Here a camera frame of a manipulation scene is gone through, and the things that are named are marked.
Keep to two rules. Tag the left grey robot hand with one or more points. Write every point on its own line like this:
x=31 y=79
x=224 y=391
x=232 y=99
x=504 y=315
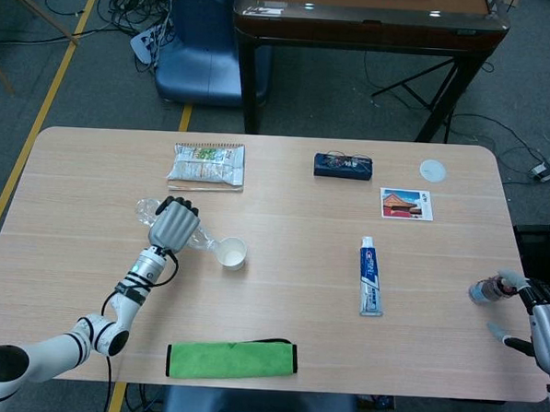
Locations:
x=174 y=226

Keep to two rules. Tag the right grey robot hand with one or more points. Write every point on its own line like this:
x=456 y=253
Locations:
x=547 y=331

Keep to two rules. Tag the transparent plastic water bottle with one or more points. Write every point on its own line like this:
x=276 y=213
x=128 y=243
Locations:
x=145 y=210

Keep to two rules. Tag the small plastic drink bottle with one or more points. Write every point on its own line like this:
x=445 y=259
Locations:
x=480 y=290

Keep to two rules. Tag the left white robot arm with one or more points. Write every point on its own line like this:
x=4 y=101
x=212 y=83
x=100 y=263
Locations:
x=126 y=309

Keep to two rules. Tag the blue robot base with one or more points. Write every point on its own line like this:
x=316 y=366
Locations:
x=194 y=68

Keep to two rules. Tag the white paper cup green print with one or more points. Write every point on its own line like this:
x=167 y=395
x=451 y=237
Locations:
x=235 y=260

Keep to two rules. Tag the snack packet bag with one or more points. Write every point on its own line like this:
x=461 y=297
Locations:
x=220 y=188

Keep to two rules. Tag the white green snack bag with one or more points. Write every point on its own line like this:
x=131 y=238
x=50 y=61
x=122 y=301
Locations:
x=205 y=165

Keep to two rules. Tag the black equipment box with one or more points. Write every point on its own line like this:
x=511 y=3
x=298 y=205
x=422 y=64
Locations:
x=544 y=252

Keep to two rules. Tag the green cloth black edging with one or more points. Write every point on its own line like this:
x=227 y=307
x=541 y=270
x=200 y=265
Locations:
x=230 y=358

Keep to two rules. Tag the thin-framed eyeglasses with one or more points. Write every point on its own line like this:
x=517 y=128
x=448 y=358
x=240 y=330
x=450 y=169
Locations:
x=337 y=162

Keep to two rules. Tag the dark blue glasses case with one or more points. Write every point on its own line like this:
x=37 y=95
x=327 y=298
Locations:
x=341 y=173

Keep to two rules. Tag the blue white toothpaste tube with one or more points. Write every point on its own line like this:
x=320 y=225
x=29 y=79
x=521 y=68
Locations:
x=371 y=280

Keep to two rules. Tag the postcard with red building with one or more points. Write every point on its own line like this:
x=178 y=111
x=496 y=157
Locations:
x=404 y=206

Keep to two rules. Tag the round white table grommet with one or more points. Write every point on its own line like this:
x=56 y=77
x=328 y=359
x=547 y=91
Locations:
x=433 y=170

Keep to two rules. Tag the dark blue padded seat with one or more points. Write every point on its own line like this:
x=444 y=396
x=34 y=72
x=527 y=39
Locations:
x=260 y=408

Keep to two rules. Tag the white chair wooden legs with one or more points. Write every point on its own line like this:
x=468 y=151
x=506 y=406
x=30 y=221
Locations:
x=36 y=11

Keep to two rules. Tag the dark brown mahjong table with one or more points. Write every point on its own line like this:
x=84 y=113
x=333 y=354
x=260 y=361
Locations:
x=358 y=32

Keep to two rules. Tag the black tripod stand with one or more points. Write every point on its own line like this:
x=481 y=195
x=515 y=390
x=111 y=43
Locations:
x=413 y=78

